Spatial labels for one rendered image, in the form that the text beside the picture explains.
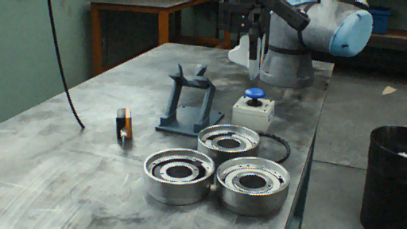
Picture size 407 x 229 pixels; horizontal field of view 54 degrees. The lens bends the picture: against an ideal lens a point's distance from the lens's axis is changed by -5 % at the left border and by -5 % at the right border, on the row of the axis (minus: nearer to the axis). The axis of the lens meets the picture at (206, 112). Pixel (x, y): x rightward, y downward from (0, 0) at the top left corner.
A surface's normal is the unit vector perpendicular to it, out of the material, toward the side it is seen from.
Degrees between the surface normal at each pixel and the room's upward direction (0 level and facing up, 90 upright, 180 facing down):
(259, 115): 90
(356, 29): 98
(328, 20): 68
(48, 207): 0
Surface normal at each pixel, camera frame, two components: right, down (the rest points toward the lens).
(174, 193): -0.07, 0.37
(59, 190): 0.04, -0.92
